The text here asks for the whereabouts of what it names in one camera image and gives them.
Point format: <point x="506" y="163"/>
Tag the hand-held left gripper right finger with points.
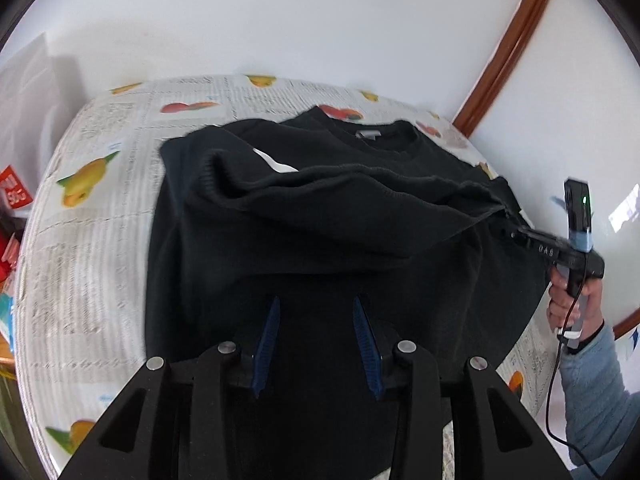
<point x="367" y="350"/>

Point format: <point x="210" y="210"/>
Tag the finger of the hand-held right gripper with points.
<point x="515" y="234"/>

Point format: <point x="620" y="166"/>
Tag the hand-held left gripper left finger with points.
<point x="265" y="345"/>

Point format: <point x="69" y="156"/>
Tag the black sweatshirt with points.
<point x="300" y="235"/>

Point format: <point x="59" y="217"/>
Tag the person's right forearm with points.
<point x="595" y="400"/>

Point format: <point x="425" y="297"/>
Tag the person's right hand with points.
<point x="596" y="305"/>

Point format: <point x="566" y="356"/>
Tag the fruit print tablecloth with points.
<point x="100" y="260"/>

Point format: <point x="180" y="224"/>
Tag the blue white packet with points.
<point x="5" y="320"/>

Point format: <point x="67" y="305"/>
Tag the red paper bag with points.
<point x="9" y="255"/>

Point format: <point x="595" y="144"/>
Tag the red white printed bag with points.
<point x="15" y="187"/>

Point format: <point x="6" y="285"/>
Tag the brown wooden door frame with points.
<point x="520" y="40"/>

